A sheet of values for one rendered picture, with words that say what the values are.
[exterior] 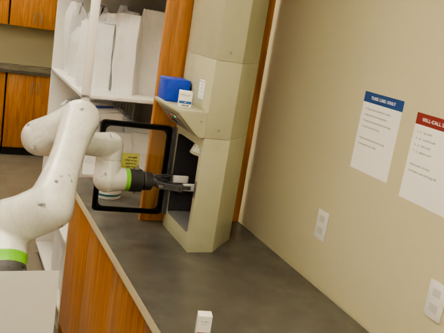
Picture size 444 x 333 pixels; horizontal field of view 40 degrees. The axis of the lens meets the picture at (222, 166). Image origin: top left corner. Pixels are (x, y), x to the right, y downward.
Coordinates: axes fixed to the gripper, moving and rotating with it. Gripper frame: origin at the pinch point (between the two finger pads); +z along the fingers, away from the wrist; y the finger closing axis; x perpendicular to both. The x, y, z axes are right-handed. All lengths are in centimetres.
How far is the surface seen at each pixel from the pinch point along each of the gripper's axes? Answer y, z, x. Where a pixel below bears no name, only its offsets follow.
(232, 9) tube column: -17, -1, -72
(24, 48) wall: 539, -16, -2
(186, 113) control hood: -16.8, -12.3, -31.8
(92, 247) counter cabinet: 28, -30, 40
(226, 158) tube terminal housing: -16.4, 7.3, -15.5
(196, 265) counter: -29.0, -3.1, 24.3
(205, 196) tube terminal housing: -16.4, 1.4, 0.3
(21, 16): 505, -26, -39
